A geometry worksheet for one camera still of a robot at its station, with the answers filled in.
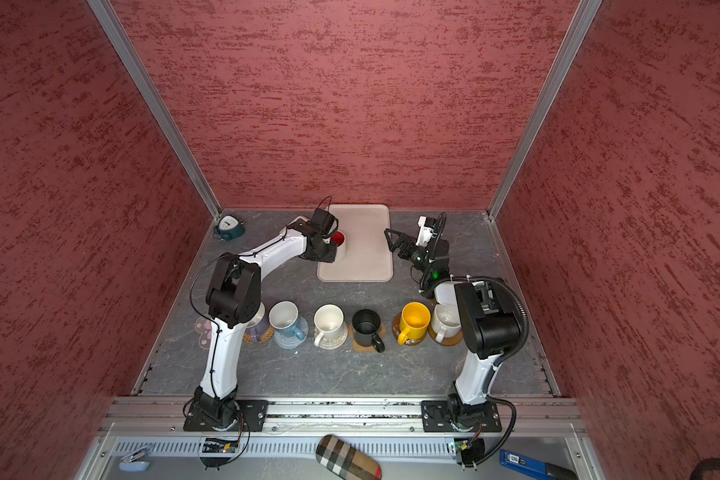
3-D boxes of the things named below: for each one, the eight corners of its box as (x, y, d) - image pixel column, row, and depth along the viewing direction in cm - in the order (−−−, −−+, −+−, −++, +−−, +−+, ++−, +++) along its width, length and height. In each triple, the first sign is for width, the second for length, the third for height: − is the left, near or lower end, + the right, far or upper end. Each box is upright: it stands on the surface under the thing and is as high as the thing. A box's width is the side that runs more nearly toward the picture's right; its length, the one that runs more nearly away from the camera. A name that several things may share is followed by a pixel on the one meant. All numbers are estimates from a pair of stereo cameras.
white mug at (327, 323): (315, 354, 86) (310, 341, 78) (319, 320, 93) (315, 304, 85) (342, 354, 86) (339, 341, 78) (344, 320, 93) (342, 304, 85)
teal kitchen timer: (217, 242, 113) (212, 233, 109) (225, 224, 120) (220, 215, 116) (241, 242, 114) (236, 233, 110) (247, 224, 120) (243, 215, 116)
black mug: (352, 355, 86) (351, 344, 78) (353, 323, 92) (352, 309, 84) (382, 356, 86) (384, 344, 78) (381, 323, 92) (383, 309, 85)
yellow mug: (399, 348, 88) (402, 334, 79) (397, 317, 94) (400, 301, 85) (426, 348, 88) (433, 334, 79) (422, 317, 94) (428, 301, 85)
